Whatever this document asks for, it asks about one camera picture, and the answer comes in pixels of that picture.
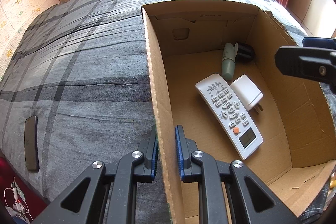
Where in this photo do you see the brown cardboard box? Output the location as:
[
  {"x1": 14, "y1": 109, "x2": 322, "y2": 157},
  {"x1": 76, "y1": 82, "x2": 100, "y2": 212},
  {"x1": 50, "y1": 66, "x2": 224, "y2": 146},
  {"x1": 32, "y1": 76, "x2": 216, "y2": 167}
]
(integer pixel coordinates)
[{"x1": 141, "y1": 0, "x2": 336, "y2": 224}]

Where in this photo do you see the white wardrobe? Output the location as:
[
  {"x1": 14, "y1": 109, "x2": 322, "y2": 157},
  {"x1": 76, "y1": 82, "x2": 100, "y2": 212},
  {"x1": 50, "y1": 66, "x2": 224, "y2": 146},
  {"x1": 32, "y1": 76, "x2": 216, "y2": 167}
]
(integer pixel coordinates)
[{"x1": 286, "y1": 0, "x2": 335, "y2": 38}]

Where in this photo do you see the white remote control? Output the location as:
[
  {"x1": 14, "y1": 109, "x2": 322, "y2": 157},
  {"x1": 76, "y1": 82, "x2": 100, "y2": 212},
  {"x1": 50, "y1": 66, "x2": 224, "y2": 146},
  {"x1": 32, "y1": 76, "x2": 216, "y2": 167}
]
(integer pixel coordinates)
[{"x1": 195, "y1": 73, "x2": 263, "y2": 160}]

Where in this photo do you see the white usb charger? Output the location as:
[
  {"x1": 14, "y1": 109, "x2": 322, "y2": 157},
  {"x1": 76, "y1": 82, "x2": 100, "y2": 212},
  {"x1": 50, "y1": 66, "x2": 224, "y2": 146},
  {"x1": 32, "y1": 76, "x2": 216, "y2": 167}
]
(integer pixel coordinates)
[{"x1": 230, "y1": 75, "x2": 264, "y2": 112}]

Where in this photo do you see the green handheld mini fan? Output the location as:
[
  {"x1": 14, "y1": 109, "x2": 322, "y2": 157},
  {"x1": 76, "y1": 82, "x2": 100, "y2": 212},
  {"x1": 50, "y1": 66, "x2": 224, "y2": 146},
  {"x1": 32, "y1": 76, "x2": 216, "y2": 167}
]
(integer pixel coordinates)
[{"x1": 222, "y1": 42, "x2": 255, "y2": 81}]

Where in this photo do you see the black smartphone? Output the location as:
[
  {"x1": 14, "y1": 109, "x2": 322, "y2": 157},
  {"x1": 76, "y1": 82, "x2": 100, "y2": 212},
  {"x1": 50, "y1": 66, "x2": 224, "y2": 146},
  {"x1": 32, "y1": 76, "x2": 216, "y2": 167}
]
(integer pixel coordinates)
[{"x1": 24, "y1": 115, "x2": 39, "y2": 172}]

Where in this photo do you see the grey plaid bed sheet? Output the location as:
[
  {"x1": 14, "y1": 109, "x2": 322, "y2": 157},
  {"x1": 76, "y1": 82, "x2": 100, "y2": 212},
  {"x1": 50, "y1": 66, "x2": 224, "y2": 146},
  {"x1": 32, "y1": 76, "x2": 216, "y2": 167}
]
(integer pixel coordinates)
[{"x1": 0, "y1": 0, "x2": 336, "y2": 224}]

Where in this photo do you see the white charging cable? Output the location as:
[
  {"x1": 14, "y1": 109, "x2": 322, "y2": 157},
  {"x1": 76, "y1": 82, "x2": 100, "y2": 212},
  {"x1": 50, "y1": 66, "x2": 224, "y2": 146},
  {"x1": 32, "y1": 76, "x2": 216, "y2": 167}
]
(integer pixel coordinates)
[{"x1": 3, "y1": 177, "x2": 34, "y2": 222}]

